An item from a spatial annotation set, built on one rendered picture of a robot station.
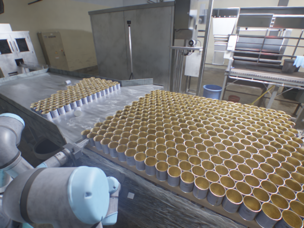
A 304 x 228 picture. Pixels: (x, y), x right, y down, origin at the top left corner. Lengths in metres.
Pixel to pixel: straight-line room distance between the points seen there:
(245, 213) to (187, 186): 0.25
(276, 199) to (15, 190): 0.91
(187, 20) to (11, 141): 2.87
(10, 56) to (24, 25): 2.11
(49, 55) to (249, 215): 7.68
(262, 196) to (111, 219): 0.67
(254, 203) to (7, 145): 1.03
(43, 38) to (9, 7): 1.32
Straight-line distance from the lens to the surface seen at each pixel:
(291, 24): 3.57
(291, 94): 6.34
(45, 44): 7.66
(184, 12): 3.07
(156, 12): 3.60
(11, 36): 6.17
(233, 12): 3.55
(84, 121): 1.46
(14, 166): 0.80
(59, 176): 0.37
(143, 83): 2.27
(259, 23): 3.51
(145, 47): 3.72
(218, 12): 3.58
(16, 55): 6.16
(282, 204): 0.89
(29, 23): 7.96
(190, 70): 3.63
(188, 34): 3.11
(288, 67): 4.48
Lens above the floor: 1.79
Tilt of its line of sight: 30 degrees down
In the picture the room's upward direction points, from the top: straight up
